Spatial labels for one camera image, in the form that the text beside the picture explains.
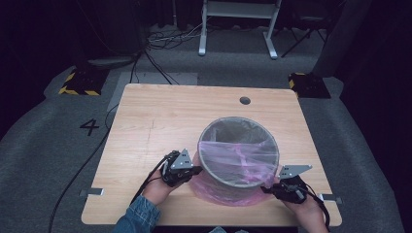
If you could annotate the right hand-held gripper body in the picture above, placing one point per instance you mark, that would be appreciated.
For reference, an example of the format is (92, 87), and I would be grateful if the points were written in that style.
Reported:
(291, 189)

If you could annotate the pink plastic trash bag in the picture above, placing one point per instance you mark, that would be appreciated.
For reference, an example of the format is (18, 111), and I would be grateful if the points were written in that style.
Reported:
(226, 155)

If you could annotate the round plastic trash bin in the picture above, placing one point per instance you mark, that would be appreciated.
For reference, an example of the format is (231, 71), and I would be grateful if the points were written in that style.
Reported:
(239, 129)

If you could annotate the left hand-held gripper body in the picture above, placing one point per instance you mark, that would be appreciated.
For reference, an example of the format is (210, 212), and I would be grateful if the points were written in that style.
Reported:
(178, 161)

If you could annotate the white metal desk frame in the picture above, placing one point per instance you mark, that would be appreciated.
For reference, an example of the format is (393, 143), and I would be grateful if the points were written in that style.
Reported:
(238, 9)

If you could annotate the person's right hand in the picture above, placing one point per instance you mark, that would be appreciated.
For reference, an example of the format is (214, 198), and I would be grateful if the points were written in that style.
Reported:
(307, 215)

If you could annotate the person's left hand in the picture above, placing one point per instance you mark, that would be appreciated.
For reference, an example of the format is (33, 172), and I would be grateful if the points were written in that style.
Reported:
(155, 189)

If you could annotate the dark curtain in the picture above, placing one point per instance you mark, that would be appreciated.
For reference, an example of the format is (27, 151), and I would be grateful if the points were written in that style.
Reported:
(343, 35)

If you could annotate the black tripod stand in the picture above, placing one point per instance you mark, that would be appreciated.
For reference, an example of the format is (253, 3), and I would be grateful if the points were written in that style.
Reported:
(302, 35)

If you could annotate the black yellow striped base plate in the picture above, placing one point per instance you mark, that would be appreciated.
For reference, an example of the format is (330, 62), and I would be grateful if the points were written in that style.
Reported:
(309, 85)
(84, 82)

